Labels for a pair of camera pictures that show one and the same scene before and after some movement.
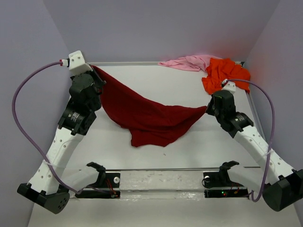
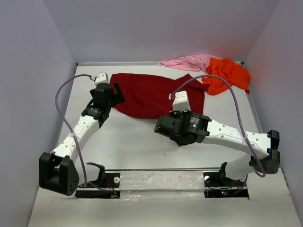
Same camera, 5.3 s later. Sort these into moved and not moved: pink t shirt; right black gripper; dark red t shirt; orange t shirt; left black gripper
Moved: dark red t shirt; left black gripper; right black gripper
Not moved: pink t shirt; orange t shirt
